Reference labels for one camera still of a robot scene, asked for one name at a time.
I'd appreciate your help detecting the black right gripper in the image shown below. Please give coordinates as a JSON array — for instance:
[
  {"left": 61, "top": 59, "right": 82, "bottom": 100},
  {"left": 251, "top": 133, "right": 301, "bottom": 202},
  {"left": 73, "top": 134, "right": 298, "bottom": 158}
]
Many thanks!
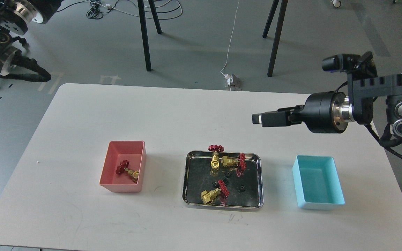
[{"left": 252, "top": 92, "right": 348, "bottom": 134}]

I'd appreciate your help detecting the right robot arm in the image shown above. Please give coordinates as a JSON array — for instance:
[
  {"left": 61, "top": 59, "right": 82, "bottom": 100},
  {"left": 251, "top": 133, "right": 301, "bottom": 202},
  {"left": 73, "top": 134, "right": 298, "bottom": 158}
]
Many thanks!
[{"left": 252, "top": 73, "right": 402, "bottom": 159}]

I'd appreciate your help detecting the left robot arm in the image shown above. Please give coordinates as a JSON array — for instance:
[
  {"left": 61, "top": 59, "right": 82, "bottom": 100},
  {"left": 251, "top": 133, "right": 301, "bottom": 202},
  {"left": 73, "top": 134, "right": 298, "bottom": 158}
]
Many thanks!
[{"left": 0, "top": 0, "right": 62, "bottom": 82}]

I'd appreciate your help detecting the blue plastic box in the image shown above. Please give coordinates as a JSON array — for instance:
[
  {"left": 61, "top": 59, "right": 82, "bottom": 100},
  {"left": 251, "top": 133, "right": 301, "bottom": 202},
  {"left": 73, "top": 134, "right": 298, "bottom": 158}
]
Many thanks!
[{"left": 292, "top": 155, "right": 345, "bottom": 210}]

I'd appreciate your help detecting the pink plastic box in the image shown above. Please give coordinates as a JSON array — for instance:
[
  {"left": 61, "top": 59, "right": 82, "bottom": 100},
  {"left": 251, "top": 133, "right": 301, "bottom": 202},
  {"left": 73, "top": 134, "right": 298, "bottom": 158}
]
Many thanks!
[{"left": 99, "top": 141, "right": 146, "bottom": 192}]

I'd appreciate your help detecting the floor power socket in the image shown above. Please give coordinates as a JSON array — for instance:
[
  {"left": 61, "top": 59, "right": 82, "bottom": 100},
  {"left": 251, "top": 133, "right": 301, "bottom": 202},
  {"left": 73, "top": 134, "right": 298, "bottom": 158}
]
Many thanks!
[{"left": 224, "top": 74, "right": 243, "bottom": 91}]

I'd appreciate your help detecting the stainless steel tray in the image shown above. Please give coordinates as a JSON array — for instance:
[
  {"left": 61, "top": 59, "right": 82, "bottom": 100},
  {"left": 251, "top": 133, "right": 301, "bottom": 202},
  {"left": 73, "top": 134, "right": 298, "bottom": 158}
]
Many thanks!
[{"left": 182, "top": 151, "right": 264, "bottom": 210}]

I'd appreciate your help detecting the black table leg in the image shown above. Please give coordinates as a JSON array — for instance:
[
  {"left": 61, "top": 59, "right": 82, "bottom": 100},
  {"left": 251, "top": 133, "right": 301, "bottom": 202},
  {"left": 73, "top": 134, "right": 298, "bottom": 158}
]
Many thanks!
[
  {"left": 148, "top": 0, "right": 162, "bottom": 35},
  {"left": 137, "top": 0, "right": 152, "bottom": 72},
  {"left": 267, "top": 0, "right": 288, "bottom": 77},
  {"left": 262, "top": 0, "right": 279, "bottom": 38}
]

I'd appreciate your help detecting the brass valve sideways red handle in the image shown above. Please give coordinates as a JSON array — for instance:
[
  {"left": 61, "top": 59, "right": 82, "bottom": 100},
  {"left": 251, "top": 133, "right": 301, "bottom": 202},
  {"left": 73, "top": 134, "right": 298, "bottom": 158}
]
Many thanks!
[{"left": 221, "top": 153, "right": 247, "bottom": 172}]

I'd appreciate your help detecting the white cable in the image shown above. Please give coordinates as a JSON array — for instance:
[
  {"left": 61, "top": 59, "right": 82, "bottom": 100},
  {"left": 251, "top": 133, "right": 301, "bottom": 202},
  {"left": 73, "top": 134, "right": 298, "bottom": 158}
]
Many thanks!
[{"left": 220, "top": 0, "right": 240, "bottom": 75}]

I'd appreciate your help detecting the brass valve upright red handle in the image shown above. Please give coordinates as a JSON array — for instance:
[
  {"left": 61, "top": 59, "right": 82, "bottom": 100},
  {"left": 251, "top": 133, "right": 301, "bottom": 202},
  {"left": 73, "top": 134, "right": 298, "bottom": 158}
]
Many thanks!
[{"left": 208, "top": 145, "right": 224, "bottom": 172}]

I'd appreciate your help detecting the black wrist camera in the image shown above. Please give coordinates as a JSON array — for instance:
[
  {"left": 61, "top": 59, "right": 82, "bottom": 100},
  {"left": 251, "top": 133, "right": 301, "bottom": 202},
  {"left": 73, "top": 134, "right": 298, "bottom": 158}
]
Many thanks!
[{"left": 322, "top": 51, "right": 378, "bottom": 80}]

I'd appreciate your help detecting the brass valve front red handle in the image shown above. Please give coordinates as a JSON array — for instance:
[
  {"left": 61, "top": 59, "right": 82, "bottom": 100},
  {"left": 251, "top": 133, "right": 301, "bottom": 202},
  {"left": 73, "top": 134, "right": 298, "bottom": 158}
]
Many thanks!
[{"left": 200, "top": 180, "right": 230, "bottom": 205}]

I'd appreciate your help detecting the cable bundle on floor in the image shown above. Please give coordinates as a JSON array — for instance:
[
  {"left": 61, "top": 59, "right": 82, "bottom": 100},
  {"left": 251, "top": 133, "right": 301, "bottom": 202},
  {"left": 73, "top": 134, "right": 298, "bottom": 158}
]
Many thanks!
[{"left": 56, "top": 0, "right": 183, "bottom": 20}]

